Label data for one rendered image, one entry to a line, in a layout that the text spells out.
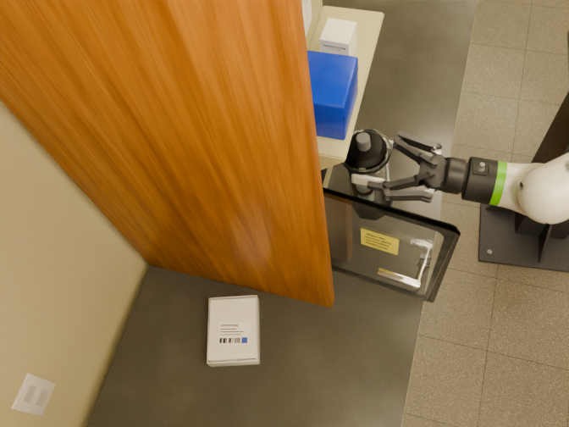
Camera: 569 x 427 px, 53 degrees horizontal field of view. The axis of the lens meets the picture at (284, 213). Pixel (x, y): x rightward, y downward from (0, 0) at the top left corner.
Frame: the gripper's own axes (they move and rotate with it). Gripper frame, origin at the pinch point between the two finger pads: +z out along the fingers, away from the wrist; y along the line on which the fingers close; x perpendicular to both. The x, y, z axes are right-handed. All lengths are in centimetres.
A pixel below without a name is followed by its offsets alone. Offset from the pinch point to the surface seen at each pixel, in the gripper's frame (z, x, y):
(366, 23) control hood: 3.2, -28.8, -11.0
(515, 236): -55, 120, -48
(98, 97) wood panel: 33, -47, 26
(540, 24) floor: -56, 122, -169
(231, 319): 25.1, 24.5, 35.2
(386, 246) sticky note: -7.8, -1.3, 19.5
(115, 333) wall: 55, 31, 44
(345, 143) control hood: 1.2, -28.8, 14.8
